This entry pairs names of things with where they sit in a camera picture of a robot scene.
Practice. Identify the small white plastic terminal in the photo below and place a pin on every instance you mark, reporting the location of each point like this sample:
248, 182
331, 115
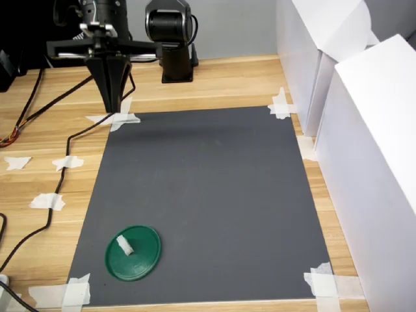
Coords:
125, 246

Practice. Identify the round green lid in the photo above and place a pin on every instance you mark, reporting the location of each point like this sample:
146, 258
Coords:
143, 256

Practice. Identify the white masking tape piece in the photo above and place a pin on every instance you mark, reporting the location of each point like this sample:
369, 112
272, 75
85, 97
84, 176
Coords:
17, 162
69, 162
281, 109
76, 291
306, 148
125, 118
47, 201
325, 287

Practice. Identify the person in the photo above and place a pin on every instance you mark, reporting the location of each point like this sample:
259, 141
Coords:
26, 26

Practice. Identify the black device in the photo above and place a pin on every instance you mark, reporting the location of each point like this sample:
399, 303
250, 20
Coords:
6, 71

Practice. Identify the dark grey mat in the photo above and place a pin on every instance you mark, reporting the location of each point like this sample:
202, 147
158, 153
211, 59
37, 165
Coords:
208, 201

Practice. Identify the white plastic object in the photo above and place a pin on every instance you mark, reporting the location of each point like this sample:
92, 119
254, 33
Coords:
4, 280

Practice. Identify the large white partition box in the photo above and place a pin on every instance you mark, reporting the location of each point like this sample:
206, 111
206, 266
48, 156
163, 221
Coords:
370, 162

